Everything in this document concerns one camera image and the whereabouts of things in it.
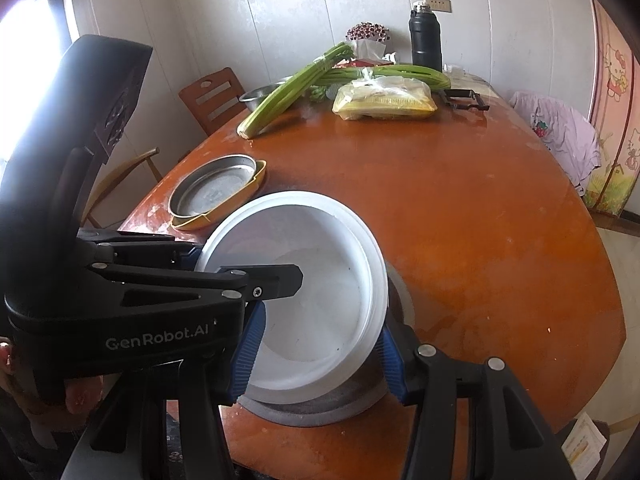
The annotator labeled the dried flower bouquet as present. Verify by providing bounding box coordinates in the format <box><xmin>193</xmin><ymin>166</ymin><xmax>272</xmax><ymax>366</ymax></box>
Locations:
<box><xmin>346</xmin><ymin>21</ymin><xmax>391</xmax><ymax>43</ymax></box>

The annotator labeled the black peeler tool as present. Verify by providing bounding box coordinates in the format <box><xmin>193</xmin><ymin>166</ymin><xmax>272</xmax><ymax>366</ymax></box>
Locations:
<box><xmin>440</xmin><ymin>88</ymin><xmax>491</xmax><ymax>111</ymax></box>

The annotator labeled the person's left hand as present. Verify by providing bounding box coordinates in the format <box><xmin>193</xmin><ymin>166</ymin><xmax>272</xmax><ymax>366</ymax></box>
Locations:
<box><xmin>0</xmin><ymin>337</ymin><xmax>106</xmax><ymax>433</ymax></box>

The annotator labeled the white bouquet wrapping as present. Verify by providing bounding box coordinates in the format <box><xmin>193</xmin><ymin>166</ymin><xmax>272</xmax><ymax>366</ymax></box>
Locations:
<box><xmin>352</xmin><ymin>40</ymin><xmax>388</xmax><ymax>61</ymax></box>

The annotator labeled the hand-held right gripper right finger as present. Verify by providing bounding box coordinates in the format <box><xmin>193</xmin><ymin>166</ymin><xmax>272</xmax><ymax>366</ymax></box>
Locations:
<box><xmin>375</xmin><ymin>322</ymin><xmax>576</xmax><ymax>480</ymax></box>

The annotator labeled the steel basin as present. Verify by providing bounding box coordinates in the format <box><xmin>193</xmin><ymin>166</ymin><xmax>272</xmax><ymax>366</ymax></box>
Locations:
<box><xmin>238</xmin><ymin>85</ymin><xmax>281</xmax><ymax>113</ymax></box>

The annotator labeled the paper leaflet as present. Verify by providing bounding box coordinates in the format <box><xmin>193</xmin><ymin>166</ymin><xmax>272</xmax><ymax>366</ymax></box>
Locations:
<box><xmin>562</xmin><ymin>412</ymin><xmax>608</xmax><ymax>480</ymax></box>

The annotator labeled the plastic bag of corn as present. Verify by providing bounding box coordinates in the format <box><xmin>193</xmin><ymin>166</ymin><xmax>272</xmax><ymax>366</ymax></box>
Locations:
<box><xmin>332</xmin><ymin>67</ymin><xmax>438</xmax><ymax>122</ymax></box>

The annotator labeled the purple garment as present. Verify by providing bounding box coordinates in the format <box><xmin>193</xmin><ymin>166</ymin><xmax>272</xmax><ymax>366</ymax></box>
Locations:
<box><xmin>507</xmin><ymin>90</ymin><xmax>601</xmax><ymax>198</ymax></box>

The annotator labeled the round metal pan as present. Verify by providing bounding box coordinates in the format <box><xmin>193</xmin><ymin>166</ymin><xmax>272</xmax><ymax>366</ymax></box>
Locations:
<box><xmin>167</xmin><ymin>155</ymin><xmax>257</xmax><ymax>218</ymax></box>

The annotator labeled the stainless steel bowl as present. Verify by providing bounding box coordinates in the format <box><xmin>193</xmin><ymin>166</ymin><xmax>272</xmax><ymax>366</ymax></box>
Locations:
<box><xmin>239</xmin><ymin>267</ymin><xmax>416</xmax><ymax>429</ymax></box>

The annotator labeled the black thermos bottle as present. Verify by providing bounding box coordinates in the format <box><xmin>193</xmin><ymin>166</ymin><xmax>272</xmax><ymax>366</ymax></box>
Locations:
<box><xmin>409</xmin><ymin>2</ymin><xmax>444</xmax><ymax>73</ymax></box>

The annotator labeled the brown wooden chair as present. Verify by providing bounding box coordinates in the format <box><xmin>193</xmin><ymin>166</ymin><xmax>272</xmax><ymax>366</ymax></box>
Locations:
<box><xmin>178</xmin><ymin>67</ymin><xmax>247</xmax><ymax>137</ymax></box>

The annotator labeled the light wooden chair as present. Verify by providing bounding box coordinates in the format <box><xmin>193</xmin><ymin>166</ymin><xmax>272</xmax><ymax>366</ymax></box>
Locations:
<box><xmin>82</xmin><ymin>147</ymin><xmax>163</xmax><ymax>228</ymax></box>

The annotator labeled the red package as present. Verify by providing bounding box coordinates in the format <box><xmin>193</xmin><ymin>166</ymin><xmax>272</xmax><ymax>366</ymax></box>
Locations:
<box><xmin>332</xmin><ymin>57</ymin><xmax>396</xmax><ymax>68</ymax></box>

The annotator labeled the yellow shell-shaped plate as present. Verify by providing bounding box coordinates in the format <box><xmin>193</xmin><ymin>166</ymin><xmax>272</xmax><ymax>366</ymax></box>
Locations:
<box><xmin>170</xmin><ymin>159</ymin><xmax>268</xmax><ymax>232</ymax></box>

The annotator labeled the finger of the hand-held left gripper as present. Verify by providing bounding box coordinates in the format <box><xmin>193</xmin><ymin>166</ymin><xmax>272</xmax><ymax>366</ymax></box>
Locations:
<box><xmin>77</xmin><ymin>227</ymin><xmax>203</xmax><ymax>271</ymax></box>
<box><xmin>95</xmin><ymin>262</ymin><xmax>305</xmax><ymax>306</ymax></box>

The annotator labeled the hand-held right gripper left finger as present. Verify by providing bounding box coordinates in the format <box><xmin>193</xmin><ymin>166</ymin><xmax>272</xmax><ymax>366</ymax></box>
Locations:
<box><xmin>62</xmin><ymin>302</ymin><xmax>268</xmax><ymax>480</ymax></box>

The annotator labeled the celery bunch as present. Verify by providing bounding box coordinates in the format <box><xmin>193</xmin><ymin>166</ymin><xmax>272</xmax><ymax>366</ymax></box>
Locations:
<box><xmin>236</xmin><ymin>42</ymin><xmax>353</xmax><ymax>140</ymax></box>
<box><xmin>315</xmin><ymin>62</ymin><xmax>452</xmax><ymax>92</ymax></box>

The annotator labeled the window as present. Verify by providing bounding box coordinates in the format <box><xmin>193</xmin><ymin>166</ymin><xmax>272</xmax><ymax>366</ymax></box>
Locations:
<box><xmin>0</xmin><ymin>0</ymin><xmax>76</xmax><ymax>171</ymax></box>

